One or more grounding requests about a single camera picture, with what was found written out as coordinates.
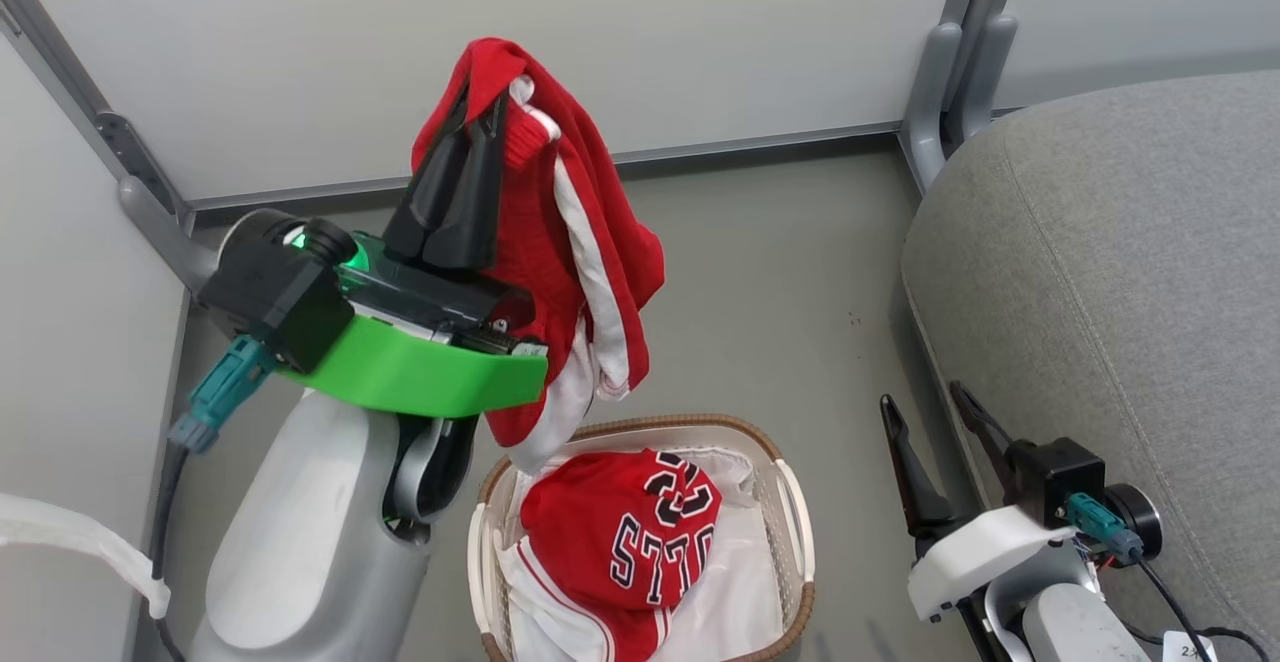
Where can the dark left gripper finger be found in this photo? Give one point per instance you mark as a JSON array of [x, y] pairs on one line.
[[420, 212], [472, 222]]

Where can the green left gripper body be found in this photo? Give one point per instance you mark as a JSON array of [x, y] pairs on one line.
[[420, 372]]

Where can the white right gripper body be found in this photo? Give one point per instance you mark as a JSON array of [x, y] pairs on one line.
[[975, 557]]

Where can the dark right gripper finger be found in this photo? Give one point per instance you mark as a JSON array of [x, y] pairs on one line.
[[918, 492], [985, 437]]

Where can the red shorts with white stripes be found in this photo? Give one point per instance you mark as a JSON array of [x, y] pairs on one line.
[[530, 222]]

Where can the red jersey with black numbers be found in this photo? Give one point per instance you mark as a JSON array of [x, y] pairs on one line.
[[600, 522]]

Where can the white basket with brown rim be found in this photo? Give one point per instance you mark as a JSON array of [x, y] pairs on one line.
[[792, 542]]

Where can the white cloth basket liner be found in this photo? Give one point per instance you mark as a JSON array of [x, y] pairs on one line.
[[740, 582]]

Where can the grey fabric sofa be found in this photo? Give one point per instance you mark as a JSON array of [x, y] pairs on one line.
[[1150, 272]]

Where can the white paper label tag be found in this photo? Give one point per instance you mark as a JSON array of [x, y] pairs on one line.
[[1190, 648]]

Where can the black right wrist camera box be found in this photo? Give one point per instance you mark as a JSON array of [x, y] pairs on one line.
[[1055, 477]]

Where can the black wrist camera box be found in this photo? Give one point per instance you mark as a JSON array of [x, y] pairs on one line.
[[1055, 477], [275, 292]]

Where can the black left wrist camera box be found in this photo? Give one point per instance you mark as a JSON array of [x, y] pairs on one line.
[[275, 292]]

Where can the grey partition foot bracket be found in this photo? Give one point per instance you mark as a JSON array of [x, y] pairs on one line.
[[165, 232]]

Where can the grey double partition post foot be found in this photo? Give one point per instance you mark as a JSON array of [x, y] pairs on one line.
[[945, 92]]

